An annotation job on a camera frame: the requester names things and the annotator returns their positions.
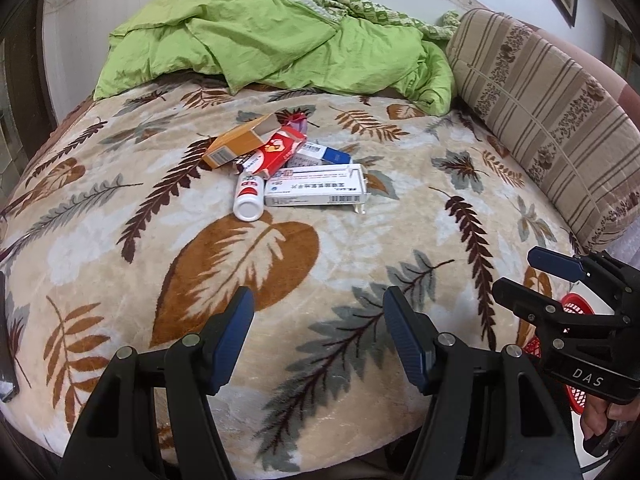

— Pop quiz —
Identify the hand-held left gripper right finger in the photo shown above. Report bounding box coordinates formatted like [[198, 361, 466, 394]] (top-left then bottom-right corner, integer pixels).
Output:
[[382, 285, 586, 480]]

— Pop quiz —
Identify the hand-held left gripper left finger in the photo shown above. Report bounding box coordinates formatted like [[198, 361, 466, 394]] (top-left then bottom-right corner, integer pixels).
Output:
[[59, 286, 256, 480]]

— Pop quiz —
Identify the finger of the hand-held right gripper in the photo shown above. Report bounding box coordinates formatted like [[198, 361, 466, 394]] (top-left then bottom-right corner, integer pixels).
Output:
[[491, 276, 629, 334], [527, 246, 633, 301]]

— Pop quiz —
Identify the red plastic mesh basket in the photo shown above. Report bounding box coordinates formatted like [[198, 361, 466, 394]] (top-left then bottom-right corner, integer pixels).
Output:
[[522, 294, 598, 415]]

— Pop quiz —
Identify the blue and white carton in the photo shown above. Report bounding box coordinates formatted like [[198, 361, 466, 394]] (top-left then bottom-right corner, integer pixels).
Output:
[[285, 141, 353, 168]]

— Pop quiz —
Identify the person's right hand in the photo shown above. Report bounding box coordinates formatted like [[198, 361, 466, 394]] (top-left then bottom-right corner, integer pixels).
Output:
[[580, 395, 636, 456]]

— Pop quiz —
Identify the leaf-print blanket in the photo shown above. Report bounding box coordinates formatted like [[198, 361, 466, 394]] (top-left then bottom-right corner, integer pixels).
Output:
[[0, 77, 621, 473]]

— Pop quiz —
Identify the white plastic bottle red label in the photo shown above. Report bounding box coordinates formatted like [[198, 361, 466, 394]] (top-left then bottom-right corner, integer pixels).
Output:
[[233, 170, 266, 222]]

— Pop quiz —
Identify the striped beige cushion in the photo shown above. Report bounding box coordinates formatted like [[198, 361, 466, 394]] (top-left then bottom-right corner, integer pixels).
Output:
[[444, 8, 640, 253]]

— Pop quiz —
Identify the large white medicine box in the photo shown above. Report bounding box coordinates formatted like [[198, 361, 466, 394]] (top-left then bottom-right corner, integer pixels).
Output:
[[263, 162, 370, 215]]

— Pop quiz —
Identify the red and white carton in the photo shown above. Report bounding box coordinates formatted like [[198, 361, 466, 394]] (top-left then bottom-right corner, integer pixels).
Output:
[[240, 126, 308, 177]]

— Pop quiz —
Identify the orange cardboard box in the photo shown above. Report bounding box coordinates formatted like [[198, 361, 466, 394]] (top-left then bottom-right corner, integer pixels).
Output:
[[201, 112, 281, 171]]

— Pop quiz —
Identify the pink padded headboard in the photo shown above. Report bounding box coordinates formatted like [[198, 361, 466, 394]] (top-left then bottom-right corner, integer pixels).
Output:
[[505, 15, 640, 126]]

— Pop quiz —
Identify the black smartphone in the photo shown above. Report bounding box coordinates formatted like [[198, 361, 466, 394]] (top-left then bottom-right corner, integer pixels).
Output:
[[0, 270, 21, 403]]

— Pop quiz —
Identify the green quilt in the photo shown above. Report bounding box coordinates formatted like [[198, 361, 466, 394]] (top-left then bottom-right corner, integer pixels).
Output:
[[93, 0, 461, 117]]

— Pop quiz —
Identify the wooden door with patterned glass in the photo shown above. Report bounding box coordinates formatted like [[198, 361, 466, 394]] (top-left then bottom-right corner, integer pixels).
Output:
[[0, 0, 61, 201]]

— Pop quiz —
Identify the brown wooden door frame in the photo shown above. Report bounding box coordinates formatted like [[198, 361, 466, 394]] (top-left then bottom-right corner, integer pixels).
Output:
[[600, 12, 638, 83]]

